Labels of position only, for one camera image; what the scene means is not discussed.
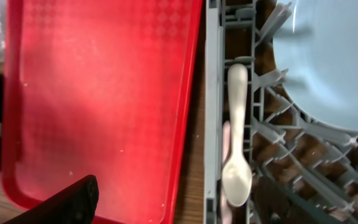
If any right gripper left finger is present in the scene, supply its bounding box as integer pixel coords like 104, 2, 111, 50
4, 175, 99, 224

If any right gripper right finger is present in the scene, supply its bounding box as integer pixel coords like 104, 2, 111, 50
253, 175, 344, 224

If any white plastic spoon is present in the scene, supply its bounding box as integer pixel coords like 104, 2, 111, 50
222, 63, 252, 207

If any large light blue plate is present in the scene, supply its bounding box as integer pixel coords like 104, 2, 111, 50
273, 0, 358, 132

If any grey dishwasher rack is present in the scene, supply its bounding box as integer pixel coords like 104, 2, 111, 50
204, 1, 358, 223

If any red serving tray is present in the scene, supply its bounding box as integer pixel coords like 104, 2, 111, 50
1, 0, 203, 223

